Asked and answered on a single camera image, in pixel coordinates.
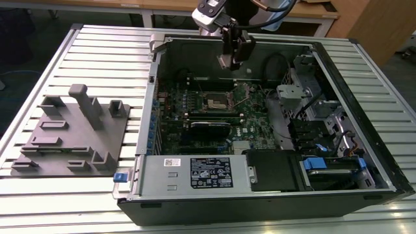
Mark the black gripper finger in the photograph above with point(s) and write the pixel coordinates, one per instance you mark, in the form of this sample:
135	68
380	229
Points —
228	41
243	51

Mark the silver CPU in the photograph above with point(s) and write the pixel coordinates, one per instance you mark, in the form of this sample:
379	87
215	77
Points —
224	62

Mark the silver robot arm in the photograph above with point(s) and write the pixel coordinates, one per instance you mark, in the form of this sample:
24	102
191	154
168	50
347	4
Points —
208	33

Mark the CPU socket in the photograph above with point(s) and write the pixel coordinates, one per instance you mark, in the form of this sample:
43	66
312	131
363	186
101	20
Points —
215	102

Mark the metal drive cage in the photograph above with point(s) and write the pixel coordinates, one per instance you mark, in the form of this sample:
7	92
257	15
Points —
305	70

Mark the wooden desk white legs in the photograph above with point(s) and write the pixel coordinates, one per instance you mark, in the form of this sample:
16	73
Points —
312	13

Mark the green motherboard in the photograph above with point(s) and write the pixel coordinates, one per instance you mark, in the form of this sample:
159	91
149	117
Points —
256	122

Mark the black graphics card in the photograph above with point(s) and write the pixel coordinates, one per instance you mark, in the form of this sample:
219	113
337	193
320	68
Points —
211	131

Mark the small silver heatsink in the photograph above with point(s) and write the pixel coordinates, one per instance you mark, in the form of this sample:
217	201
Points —
243	145

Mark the wooden cabinet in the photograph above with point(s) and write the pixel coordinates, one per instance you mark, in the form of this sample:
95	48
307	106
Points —
373	24

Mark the small white sticker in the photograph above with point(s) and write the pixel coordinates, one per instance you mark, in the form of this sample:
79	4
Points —
171	162

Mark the black power supply label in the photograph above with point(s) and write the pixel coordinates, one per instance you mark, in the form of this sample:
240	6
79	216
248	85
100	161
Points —
211	173

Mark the hard disk in blue carrier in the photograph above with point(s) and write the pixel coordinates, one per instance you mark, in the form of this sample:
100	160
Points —
315	163

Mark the silver power supply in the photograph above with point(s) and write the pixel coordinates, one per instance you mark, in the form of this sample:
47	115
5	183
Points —
156	175

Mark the grey parts rack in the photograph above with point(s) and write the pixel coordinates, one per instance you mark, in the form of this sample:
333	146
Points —
75	136

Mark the blue case latch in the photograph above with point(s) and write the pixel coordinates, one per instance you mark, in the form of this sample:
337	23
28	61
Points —
120	177

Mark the black PC case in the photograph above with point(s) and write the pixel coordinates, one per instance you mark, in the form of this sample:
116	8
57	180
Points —
227	212

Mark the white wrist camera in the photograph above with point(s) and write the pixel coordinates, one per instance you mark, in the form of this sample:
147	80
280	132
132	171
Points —
208	14

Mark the silver metal bracket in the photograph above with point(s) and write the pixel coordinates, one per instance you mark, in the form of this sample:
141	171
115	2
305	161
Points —
291	93

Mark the black plastic bracket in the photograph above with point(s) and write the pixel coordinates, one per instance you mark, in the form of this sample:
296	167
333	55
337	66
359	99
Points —
308	134

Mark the wooden desk grey frame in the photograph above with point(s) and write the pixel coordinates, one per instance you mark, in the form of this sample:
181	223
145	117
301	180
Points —
81	3

